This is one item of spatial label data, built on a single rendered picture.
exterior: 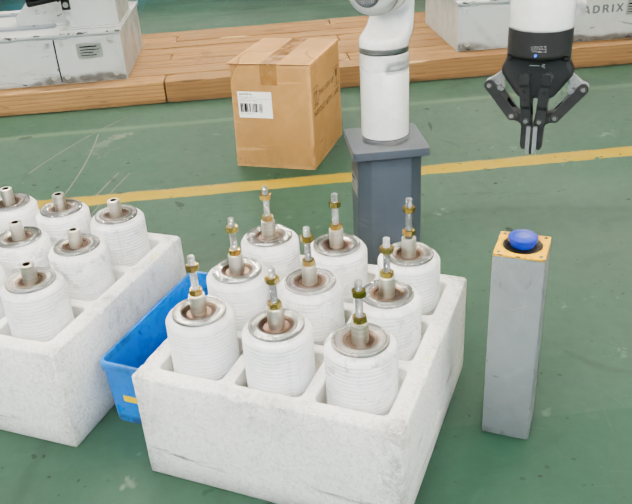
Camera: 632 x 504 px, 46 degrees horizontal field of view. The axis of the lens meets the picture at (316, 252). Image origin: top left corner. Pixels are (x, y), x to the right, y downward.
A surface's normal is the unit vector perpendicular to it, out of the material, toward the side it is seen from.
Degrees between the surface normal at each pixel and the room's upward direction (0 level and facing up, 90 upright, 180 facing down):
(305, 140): 90
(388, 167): 90
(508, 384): 90
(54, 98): 90
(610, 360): 0
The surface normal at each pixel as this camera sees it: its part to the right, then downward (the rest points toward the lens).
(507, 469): -0.06, -0.88
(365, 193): -0.66, 0.36
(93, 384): 0.94, 0.11
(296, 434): -0.36, 0.46
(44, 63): 0.10, 0.47
